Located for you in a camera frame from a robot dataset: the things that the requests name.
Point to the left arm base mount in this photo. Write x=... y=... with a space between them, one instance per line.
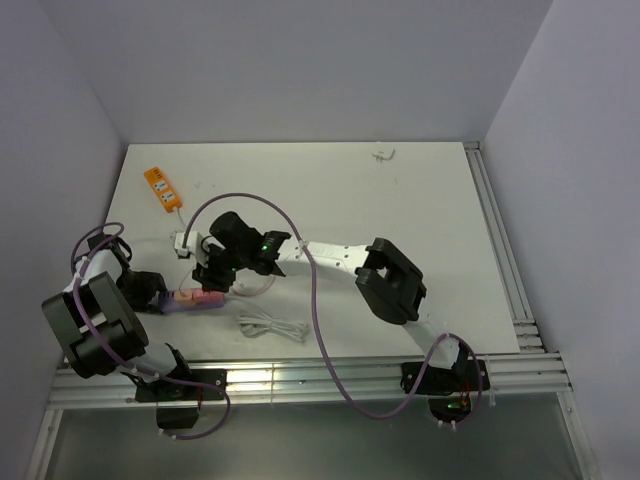
x=178 y=406

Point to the purple power strip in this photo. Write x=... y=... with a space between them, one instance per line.
x=168 y=304

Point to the orange power strip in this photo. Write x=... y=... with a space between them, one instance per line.
x=163 y=189

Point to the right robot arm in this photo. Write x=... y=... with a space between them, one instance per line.
x=391 y=285

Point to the aluminium right rail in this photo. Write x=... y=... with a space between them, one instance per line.
x=500 y=240

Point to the small white plug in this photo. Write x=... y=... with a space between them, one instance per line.
x=384 y=154

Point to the small pink charger plug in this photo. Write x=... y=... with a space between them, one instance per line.
x=184 y=298

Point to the aluminium front rail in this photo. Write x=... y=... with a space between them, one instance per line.
x=308 y=380

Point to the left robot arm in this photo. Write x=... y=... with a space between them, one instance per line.
x=95 y=318

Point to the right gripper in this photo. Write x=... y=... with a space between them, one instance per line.
x=209 y=278

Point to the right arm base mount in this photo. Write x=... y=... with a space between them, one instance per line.
x=450 y=390

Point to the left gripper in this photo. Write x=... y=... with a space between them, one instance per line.
x=153 y=283

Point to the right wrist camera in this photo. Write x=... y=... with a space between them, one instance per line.
x=191 y=244

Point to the aluminium rail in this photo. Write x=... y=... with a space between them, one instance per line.
x=308 y=380
x=500 y=240

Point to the pink plug adapter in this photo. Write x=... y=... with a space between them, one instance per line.
x=203 y=297

